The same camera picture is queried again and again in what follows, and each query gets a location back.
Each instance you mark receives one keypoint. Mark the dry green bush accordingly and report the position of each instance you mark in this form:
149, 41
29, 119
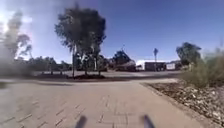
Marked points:
206, 70

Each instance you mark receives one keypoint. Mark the large dark tree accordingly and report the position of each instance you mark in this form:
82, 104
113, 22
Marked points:
81, 30

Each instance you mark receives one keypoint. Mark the gravel bed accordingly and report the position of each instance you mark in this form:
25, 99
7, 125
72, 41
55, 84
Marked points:
196, 100

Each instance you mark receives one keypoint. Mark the white low building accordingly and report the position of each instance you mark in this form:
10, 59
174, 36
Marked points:
151, 65

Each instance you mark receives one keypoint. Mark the palm tree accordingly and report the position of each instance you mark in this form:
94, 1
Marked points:
155, 53

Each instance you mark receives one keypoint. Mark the grey road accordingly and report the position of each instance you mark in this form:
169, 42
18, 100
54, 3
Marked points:
133, 75

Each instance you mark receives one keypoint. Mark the row of trees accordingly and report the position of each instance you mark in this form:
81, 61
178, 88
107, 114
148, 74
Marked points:
40, 63

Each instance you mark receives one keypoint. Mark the robot's own part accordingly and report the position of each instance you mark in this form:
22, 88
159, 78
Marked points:
148, 122
81, 122

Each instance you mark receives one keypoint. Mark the paved brick path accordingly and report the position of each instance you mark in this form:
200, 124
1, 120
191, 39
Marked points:
100, 103

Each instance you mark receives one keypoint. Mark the round dark tree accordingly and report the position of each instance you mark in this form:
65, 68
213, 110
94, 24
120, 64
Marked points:
188, 51

